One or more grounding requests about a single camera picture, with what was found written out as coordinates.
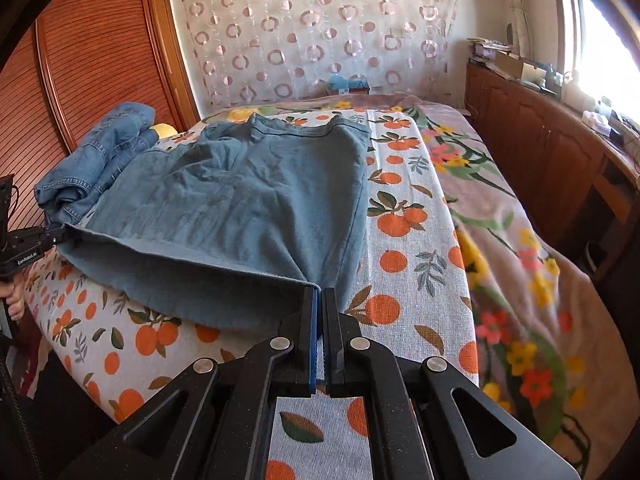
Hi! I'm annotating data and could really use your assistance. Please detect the grey-blue denim shorts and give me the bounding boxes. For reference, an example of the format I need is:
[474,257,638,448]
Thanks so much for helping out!
[58,115,371,328]

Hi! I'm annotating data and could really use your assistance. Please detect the person's left hand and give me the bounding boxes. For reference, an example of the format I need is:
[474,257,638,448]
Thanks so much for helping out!
[0,274,26,322]

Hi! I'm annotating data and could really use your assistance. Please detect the orange print white blanket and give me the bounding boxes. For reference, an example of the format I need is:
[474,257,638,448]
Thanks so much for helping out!
[27,110,477,479]

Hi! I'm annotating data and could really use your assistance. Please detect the folded blue jeans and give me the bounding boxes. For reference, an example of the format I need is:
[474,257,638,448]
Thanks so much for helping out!
[34,102,158,226]

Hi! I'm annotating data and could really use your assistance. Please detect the yellow plush toy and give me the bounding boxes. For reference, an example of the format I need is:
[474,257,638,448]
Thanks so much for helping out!
[151,122,178,140]

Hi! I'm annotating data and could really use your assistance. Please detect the pink floral bedspread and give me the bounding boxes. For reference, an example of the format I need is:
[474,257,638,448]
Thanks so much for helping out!
[199,90,626,480]

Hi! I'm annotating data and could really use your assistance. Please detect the brown louvered wooden wardrobe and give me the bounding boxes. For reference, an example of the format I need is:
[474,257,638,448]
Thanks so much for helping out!
[1,0,200,229]

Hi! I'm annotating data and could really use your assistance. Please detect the blue item on box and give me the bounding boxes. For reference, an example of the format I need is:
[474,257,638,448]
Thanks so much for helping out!
[326,74,370,94]

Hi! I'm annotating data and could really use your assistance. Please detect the brown wooden side cabinet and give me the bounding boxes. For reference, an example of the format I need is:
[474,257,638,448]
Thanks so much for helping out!
[464,63,639,282]

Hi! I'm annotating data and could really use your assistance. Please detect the sheer circle pattern curtain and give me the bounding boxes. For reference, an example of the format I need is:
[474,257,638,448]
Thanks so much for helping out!
[171,0,457,115]

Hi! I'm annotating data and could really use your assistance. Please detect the cardboard box on cabinet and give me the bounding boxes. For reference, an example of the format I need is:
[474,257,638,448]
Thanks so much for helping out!
[494,51,547,84]

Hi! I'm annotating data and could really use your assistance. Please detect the white bottle by window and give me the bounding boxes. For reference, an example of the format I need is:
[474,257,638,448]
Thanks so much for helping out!
[561,78,596,114]

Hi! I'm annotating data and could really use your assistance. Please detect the stack of papers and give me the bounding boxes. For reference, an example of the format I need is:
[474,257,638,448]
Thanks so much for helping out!
[466,37,513,60]

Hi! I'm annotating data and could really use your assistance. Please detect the black coiled cable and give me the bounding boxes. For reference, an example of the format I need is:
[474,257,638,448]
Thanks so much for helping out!
[0,349,47,480]

